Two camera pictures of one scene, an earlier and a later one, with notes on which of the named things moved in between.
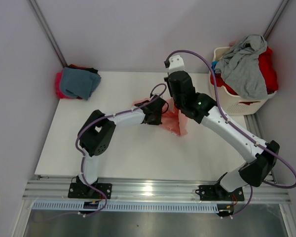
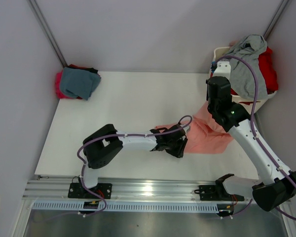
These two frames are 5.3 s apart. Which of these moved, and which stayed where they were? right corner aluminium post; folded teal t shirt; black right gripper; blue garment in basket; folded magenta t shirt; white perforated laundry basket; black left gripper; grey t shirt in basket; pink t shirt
Moved: pink t shirt; black right gripper; black left gripper
Stayed: folded teal t shirt; white perforated laundry basket; blue garment in basket; right corner aluminium post; grey t shirt in basket; folded magenta t shirt
